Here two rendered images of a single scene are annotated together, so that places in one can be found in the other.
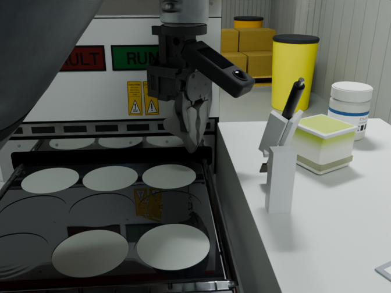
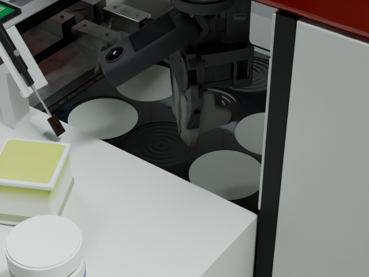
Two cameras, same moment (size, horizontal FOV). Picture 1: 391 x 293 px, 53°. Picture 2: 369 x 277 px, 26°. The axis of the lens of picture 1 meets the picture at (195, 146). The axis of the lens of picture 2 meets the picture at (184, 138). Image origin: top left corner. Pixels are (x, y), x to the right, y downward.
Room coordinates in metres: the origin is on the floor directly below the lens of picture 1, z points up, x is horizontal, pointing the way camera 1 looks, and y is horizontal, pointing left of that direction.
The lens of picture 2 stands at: (1.13, -0.59, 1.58)
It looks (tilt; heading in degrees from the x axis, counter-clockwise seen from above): 38 degrees down; 130
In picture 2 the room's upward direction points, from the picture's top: straight up
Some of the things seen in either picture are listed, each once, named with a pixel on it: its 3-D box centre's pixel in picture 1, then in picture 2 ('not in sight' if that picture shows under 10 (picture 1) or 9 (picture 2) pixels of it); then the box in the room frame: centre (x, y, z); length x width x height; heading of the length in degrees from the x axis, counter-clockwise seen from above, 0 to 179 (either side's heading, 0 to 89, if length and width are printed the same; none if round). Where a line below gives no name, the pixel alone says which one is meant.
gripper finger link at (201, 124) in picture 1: (188, 122); (207, 120); (0.65, 0.01, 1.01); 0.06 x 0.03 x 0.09; 57
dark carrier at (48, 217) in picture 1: (102, 210); (206, 107); (0.54, 0.15, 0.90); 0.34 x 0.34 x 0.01; 4
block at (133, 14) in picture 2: not in sight; (127, 17); (0.27, 0.27, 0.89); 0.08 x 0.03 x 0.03; 4
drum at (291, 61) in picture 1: (292, 72); not in sight; (4.02, -0.99, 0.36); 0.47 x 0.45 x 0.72; 5
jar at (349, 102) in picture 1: (348, 111); (48, 276); (0.70, -0.28, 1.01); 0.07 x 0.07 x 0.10
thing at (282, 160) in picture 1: (278, 156); (20, 82); (0.45, -0.10, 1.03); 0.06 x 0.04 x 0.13; 4
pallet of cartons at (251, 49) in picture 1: (239, 56); not in sight; (5.19, -0.57, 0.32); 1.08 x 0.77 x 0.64; 95
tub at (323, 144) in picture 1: (320, 143); (32, 183); (0.57, -0.20, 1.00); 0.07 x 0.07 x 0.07; 31
